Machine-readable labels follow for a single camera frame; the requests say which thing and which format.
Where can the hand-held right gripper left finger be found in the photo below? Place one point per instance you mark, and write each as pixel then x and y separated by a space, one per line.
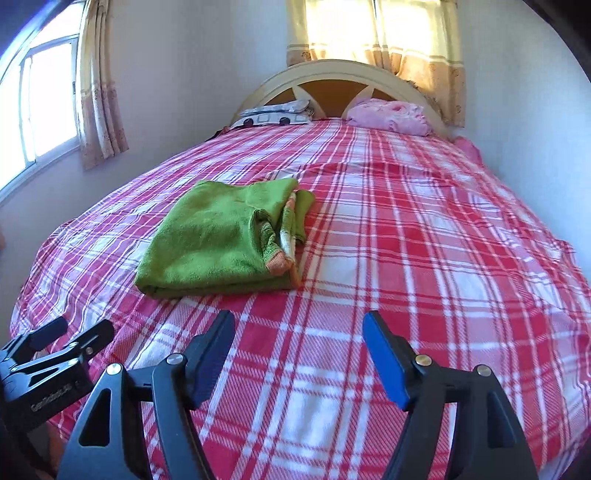
pixel 210 364

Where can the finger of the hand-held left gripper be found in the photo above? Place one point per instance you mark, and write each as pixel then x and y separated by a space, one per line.
pixel 48 334
pixel 87 344

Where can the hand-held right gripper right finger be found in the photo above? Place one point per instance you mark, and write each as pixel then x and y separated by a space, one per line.
pixel 385 364

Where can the green striped knit sweater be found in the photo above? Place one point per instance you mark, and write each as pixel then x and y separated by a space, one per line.
pixel 212 235

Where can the red plaid blanket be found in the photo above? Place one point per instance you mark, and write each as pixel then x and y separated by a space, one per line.
pixel 415 258

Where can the white framed window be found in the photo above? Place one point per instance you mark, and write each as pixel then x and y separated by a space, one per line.
pixel 41 106

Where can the pink cloth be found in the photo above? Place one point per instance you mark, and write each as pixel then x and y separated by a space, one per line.
pixel 468 147

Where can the yellow patterned curtain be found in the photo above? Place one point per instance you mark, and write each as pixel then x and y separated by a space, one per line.
pixel 332 27
pixel 429 60
pixel 101 101

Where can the pink pillow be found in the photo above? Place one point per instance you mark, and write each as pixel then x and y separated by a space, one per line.
pixel 392 115

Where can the white patterned pillow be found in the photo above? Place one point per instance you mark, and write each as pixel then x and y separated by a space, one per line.
pixel 272 115

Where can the cream wooden headboard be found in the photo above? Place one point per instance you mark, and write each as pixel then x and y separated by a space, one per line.
pixel 328 90

